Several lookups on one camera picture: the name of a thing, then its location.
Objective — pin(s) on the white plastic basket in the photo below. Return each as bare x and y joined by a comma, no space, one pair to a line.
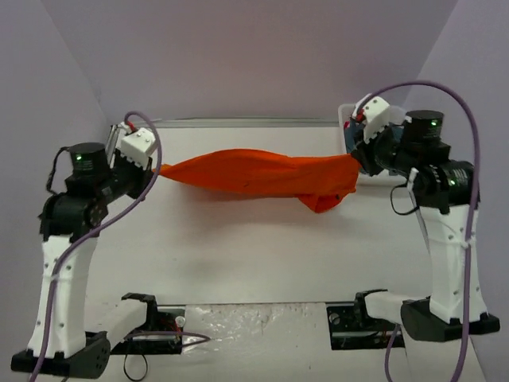
385,178

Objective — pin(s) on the orange t shirt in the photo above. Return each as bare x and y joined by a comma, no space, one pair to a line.
319,183

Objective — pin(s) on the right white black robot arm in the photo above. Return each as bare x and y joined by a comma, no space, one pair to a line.
446,200

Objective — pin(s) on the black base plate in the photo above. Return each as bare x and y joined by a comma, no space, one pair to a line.
157,319
350,330

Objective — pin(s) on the teal t shirt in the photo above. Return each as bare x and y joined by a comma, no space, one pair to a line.
352,135

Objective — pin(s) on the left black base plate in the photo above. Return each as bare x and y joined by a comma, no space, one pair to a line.
157,319

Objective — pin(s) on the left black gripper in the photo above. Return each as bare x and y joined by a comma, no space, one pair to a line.
140,175

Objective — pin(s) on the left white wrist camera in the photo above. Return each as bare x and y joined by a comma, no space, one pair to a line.
138,147

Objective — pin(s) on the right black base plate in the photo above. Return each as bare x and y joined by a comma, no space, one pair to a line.
350,330

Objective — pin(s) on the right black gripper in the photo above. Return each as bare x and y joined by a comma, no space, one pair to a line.
365,155

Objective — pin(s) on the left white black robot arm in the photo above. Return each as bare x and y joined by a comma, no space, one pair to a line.
101,190

